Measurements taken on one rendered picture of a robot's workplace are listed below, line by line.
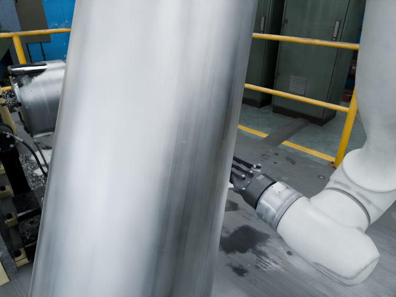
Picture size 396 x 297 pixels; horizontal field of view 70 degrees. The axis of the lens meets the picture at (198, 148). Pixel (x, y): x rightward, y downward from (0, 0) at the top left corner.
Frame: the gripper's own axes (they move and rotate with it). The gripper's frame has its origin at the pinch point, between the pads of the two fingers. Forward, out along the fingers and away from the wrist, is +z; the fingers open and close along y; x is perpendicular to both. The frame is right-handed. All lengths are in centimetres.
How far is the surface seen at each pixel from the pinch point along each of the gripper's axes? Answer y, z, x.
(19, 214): 41, 25, 20
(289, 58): -256, 139, 50
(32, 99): 27, 52, 2
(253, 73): -251, 181, 81
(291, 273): -3.3, -30.1, 18.5
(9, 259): 46, 10, 18
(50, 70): 18, 58, -4
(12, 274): 46, 9, 23
